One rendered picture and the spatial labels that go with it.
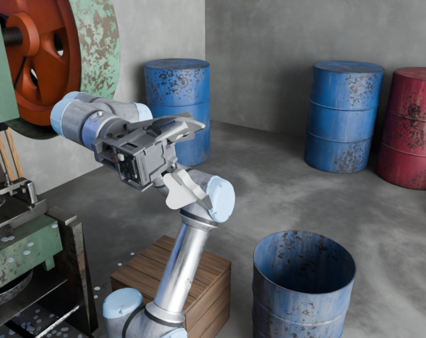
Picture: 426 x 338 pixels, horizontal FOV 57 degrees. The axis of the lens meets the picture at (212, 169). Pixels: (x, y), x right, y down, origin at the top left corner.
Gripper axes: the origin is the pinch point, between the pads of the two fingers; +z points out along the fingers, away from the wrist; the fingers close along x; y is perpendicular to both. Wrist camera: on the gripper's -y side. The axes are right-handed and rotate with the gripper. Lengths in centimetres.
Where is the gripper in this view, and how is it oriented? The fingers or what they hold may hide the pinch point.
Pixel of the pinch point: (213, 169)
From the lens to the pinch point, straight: 59.0
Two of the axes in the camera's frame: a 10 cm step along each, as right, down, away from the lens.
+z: 7.8, 3.2, -5.4
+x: -0.7, -8.1, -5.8
